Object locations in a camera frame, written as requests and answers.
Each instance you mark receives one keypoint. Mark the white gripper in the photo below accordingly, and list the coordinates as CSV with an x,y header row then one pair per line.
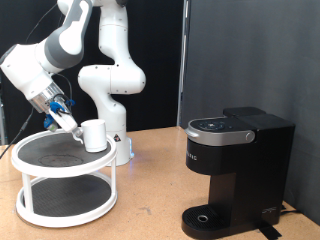
x,y
66,123

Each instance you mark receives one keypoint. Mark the black Keurig coffee machine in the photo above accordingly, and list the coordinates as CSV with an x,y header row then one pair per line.
x,y
253,166

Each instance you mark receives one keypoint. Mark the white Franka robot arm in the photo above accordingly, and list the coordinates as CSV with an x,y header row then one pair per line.
x,y
113,80

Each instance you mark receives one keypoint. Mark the white two-tier turntable rack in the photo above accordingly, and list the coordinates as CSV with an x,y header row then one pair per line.
x,y
63,155

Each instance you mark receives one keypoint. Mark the black tape strip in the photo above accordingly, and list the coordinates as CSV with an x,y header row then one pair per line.
x,y
270,230

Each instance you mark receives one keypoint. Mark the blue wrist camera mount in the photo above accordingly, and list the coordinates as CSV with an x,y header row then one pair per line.
x,y
50,123

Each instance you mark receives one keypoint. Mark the grey metal frame post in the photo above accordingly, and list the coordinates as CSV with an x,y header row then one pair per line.
x,y
1,130

